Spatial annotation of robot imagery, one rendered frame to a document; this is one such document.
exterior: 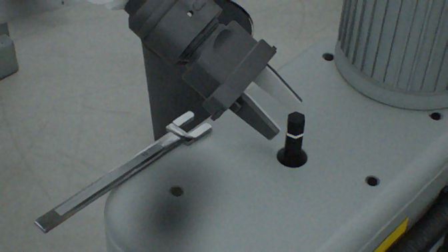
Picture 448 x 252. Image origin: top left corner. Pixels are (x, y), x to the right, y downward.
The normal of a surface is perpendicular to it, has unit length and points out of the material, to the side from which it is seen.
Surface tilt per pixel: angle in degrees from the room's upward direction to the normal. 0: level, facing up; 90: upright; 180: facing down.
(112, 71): 0
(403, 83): 90
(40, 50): 0
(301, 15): 0
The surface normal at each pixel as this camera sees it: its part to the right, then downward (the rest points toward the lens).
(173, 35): -0.22, 0.32
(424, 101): 0.00, 0.69
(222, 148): 0.04, -0.73
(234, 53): 0.47, -0.45
